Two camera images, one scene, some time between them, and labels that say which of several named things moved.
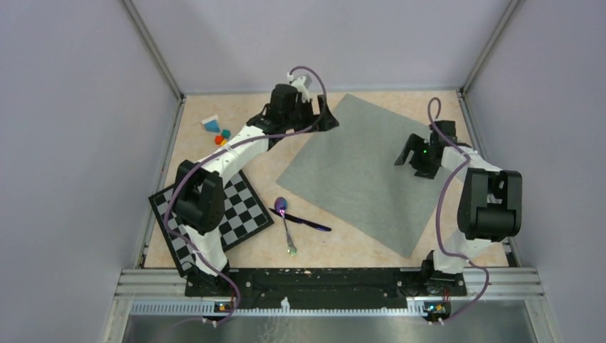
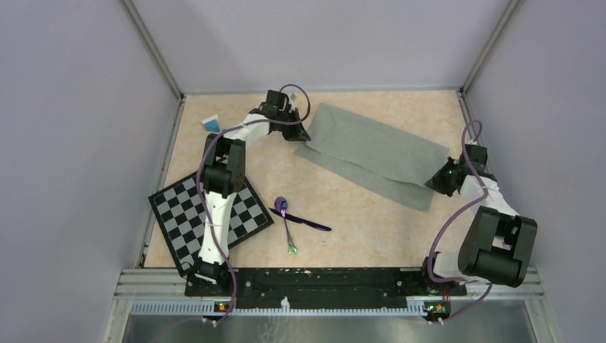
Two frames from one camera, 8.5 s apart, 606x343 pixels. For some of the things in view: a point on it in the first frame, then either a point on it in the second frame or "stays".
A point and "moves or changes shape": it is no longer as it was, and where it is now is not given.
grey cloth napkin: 346,166 moves or changes shape
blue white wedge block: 211,123 stays
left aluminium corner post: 150,38 stays
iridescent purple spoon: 281,205 stays
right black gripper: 413,141 -> 435,181
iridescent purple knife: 302,221 stays
